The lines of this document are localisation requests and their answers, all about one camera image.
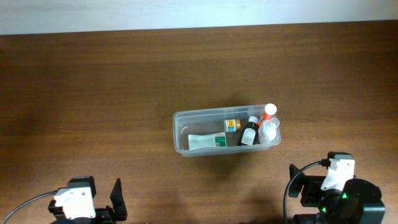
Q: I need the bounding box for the white plastic bottle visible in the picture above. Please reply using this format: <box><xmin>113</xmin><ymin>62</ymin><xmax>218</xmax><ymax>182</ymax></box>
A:
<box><xmin>258</xmin><ymin>118</ymin><xmax>280</xmax><ymax>144</ymax></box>

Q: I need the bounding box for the dark bottle white cap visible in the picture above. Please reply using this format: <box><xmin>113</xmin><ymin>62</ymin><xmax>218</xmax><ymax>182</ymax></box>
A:
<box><xmin>238</xmin><ymin>116</ymin><xmax>258</xmax><ymax>146</ymax></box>

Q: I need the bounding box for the orange tube white cap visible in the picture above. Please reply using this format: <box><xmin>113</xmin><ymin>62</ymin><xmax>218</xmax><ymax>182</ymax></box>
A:
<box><xmin>257</xmin><ymin>103</ymin><xmax>277</xmax><ymax>127</ymax></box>

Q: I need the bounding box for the small gold lid jar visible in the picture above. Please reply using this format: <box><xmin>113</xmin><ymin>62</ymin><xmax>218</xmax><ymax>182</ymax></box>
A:
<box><xmin>223</xmin><ymin>119</ymin><xmax>241</xmax><ymax>133</ymax></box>

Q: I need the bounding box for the white green medicine box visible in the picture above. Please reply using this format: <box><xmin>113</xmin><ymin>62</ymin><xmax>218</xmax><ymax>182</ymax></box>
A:
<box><xmin>188</xmin><ymin>132</ymin><xmax>227</xmax><ymax>150</ymax></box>

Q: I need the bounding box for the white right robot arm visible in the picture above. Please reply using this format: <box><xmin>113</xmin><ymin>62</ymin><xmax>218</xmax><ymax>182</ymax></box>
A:
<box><xmin>282</xmin><ymin>159</ymin><xmax>386</xmax><ymax>224</ymax></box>

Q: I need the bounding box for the clear plastic container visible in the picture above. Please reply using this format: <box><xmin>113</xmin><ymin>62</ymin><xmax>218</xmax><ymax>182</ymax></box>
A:
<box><xmin>173</xmin><ymin>105</ymin><xmax>282</xmax><ymax>157</ymax></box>

